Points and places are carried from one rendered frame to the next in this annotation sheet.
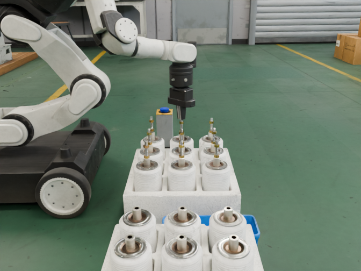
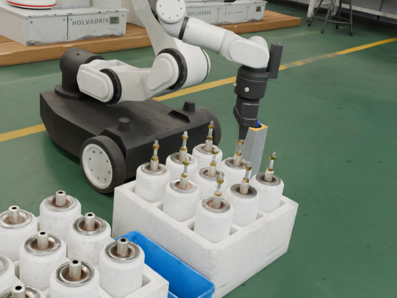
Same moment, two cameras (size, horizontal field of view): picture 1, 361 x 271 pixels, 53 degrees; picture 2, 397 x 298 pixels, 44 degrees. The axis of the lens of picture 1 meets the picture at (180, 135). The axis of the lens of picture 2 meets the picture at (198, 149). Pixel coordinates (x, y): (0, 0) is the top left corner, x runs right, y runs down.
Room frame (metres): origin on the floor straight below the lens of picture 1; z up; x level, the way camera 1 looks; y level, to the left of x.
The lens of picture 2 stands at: (0.20, -0.76, 0.91)
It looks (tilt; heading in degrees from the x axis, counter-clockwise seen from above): 25 degrees down; 39
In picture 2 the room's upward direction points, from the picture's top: 8 degrees clockwise
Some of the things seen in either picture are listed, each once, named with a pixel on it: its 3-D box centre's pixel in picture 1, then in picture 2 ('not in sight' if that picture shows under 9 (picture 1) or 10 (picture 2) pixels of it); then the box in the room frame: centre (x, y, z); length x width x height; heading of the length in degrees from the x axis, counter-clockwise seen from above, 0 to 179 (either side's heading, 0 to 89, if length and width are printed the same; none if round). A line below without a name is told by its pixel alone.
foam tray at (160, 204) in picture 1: (182, 189); (204, 220); (1.22, 0.00, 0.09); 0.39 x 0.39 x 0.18; 0
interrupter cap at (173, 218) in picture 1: (182, 218); (89, 226); (0.79, 0.00, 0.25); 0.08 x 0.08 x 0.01
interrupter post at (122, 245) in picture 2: (228, 213); (122, 246); (0.79, -0.12, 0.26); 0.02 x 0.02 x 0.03
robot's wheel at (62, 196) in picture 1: (63, 193); (102, 164); (1.18, 0.44, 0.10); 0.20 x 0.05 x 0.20; 92
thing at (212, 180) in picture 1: (215, 188); (211, 233); (1.10, -0.12, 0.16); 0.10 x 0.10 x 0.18
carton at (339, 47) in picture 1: (350, 46); not in sight; (4.72, -2.21, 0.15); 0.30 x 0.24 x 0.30; 90
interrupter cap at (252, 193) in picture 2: (213, 150); (243, 191); (1.22, -0.12, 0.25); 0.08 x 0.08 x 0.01
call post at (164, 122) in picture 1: (165, 144); (246, 167); (1.51, 0.07, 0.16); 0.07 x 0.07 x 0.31; 0
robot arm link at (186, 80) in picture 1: (180, 88); (247, 99); (1.33, 0.00, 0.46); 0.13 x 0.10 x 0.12; 49
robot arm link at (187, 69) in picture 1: (182, 57); (259, 60); (1.35, -0.01, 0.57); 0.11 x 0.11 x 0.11; 37
